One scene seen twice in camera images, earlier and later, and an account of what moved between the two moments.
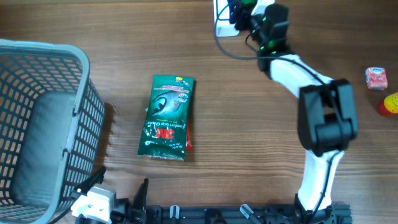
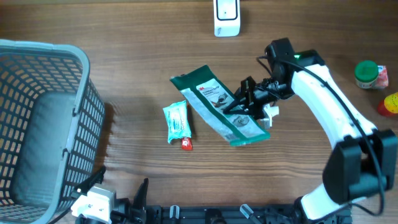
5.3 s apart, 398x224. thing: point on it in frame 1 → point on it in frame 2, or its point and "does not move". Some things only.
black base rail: (331, 213) does not move
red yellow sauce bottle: (388, 106) does not move
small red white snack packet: (376, 78) does not move
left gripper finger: (140, 200) does not move
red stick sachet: (188, 145) does not move
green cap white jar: (249, 2) → (365, 73)
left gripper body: (119, 218) does not move
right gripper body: (245, 18) → (260, 93)
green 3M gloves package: (163, 134) → (208, 96)
